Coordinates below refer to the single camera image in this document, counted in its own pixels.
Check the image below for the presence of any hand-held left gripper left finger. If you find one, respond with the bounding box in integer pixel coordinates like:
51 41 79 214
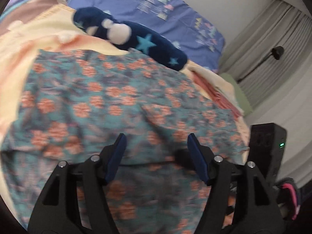
27 133 127 234

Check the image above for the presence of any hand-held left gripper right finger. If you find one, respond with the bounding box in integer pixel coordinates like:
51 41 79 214
187 133 285 234

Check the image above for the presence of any teal floral garment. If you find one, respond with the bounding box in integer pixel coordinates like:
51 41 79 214
1 49 250 234

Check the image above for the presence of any grey curtain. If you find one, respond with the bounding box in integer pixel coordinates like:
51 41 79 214
219 0 312 193

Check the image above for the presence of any green pillow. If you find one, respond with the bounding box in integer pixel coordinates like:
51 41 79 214
219 73 254 115

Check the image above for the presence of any dark pink-trimmed cloth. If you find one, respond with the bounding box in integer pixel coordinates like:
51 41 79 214
273 177 301 221

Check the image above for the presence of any black floor lamp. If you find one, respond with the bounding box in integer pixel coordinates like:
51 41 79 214
238 46 284 83

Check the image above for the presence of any navy star plush blanket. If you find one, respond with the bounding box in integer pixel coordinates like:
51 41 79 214
73 7 188 72

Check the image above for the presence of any yellow peach blanket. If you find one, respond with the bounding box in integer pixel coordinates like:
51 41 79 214
0 0 251 225

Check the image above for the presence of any purple tree print pillow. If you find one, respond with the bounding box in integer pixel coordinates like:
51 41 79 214
67 0 226 74

